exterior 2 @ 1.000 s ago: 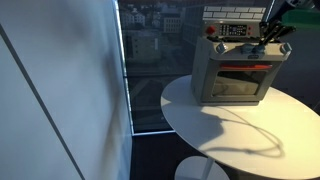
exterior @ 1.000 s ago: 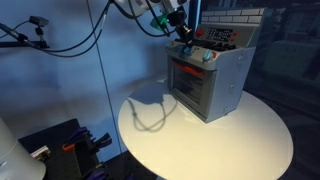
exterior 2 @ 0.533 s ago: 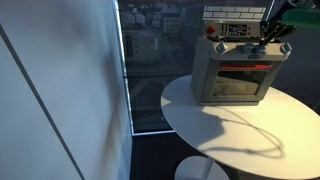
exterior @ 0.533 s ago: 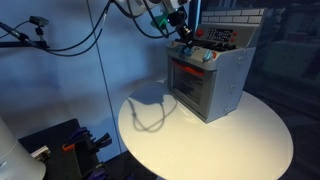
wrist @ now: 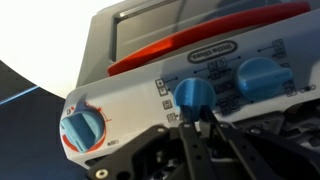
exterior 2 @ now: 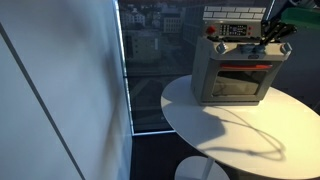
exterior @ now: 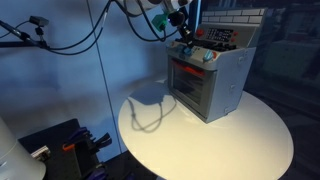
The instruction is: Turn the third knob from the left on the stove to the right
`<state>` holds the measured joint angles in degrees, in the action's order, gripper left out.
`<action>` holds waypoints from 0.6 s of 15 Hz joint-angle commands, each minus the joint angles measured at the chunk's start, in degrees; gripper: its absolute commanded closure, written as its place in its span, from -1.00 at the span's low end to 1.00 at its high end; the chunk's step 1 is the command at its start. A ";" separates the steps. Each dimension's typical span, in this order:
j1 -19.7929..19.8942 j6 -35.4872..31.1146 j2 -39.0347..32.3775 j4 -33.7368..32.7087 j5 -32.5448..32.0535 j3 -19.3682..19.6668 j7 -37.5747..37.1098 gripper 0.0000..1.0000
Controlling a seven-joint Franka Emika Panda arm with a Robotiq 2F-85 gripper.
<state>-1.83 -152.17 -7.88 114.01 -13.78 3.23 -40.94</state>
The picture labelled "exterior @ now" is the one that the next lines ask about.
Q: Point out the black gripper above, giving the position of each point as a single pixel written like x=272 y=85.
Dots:
x=177 y=19

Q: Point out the blue stove knob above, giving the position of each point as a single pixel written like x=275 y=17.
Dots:
x=188 y=51

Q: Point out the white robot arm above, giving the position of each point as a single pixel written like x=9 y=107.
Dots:
x=150 y=5

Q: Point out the blue knob with red dial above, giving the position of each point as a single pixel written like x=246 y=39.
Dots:
x=208 y=55

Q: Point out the grey toy stove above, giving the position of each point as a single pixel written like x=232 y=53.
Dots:
x=230 y=73

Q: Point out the green plastic connector block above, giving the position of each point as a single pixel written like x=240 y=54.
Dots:
x=160 y=21

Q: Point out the black tool holder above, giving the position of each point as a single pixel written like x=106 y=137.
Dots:
x=63 y=160

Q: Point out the silver metal block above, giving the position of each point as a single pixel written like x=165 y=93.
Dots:
x=40 y=152

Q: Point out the white plastic bucket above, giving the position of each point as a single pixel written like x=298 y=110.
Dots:
x=16 y=156

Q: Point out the black camera on stand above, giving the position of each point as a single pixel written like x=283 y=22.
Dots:
x=38 y=21

